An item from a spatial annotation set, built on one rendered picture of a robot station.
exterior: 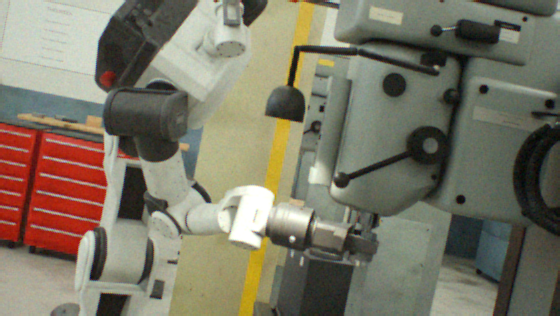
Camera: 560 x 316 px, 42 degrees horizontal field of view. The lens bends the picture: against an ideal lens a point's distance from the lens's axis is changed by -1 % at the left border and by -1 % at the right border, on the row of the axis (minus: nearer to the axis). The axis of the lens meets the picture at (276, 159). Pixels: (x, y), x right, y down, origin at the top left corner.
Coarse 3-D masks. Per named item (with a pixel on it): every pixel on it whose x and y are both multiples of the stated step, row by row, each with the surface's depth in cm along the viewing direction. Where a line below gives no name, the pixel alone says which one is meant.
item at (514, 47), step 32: (352, 0) 137; (384, 0) 130; (416, 0) 130; (448, 0) 131; (352, 32) 135; (384, 32) 130; (416, 32) 131; (448, 32) 131; (512, 32) 132; (512, 64) 134
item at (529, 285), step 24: (552, 168) 151; (552, 192) 149; (528, 240) 156; (552, 240) 146; (504, 264) 164; (528, 264) 153; (552, 264) 144; (504, 288) 161; (528, 288) 151; (552, 288) 142; (504, 312) 159; (528, 312) 149; (552, 312) 139
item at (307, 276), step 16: (288, 256) 201; (304, 256) 187; (320, 256) 185; (336, 256) 185; (288, 272) 198; (304, 272) 184; (320, 272) 183; (336, 272) 184; (288, 288) 195; (304, 288) 183; (320, 288) 183; (336, 288) 184; (288, 304) 193; (304, 304) 183; (320, 304) 184; (336, 304) 185
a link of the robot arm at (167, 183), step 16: (176, 160) 157; (144, 176) 160; (160, 176) 157; (176, 176) 160; (160, 192) 161; (176, 192) 162; (208, 192) 169; (160, 208) 163; (160, 224) 165; (176, 224) 163
